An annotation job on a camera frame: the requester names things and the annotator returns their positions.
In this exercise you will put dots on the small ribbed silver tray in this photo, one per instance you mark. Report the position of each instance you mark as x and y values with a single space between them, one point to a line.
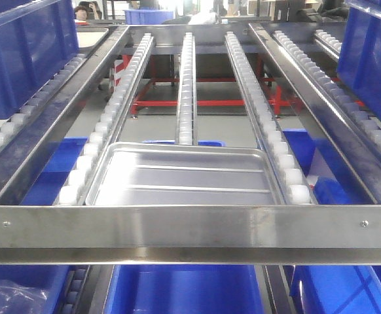
155 174

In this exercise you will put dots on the grey tray far left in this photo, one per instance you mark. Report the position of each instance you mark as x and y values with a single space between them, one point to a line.
89 37

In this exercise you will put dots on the lower shelf roller track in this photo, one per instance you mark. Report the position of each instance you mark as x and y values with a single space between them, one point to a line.
73 289

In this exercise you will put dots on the middle white roller track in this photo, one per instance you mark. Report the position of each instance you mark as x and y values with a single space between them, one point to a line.
186 133

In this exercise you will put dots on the steel front rack crossbar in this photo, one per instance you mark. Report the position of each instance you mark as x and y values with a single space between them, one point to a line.
217 234

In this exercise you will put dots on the right centre white roller track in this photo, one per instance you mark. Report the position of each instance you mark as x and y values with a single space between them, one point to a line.
269 136

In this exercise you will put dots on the left centre white roller track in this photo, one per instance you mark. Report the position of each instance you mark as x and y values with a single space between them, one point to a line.
107 129

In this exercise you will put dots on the blue bin lower centre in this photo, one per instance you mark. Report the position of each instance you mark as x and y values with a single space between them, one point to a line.
183 288

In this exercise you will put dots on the blue bin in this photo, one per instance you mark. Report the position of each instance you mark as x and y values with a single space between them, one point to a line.
336 289
359 63
50 278
183 288
37 39

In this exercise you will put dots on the distant blue crate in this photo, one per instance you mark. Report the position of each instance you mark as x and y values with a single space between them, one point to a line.
147 16

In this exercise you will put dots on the person with dark hair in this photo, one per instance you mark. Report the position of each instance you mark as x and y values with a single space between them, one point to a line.
88 10

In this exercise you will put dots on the blue bin lower left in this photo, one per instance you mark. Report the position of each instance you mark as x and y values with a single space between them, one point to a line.
50 278

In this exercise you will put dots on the blue bin lower right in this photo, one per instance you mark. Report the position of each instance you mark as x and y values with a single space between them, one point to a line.
336 289

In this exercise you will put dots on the far left white roller track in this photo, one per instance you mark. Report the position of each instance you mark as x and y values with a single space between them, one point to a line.
11 127

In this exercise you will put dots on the blue bin upper left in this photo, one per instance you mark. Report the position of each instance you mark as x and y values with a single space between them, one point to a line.
37 39

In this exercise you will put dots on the blue bin upper right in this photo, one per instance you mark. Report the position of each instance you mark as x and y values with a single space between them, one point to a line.
359 63

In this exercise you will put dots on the clear plastic bag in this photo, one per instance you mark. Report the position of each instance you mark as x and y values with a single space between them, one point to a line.
15 298

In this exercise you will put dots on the red steel floor frame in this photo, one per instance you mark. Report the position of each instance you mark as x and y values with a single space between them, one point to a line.
275 95

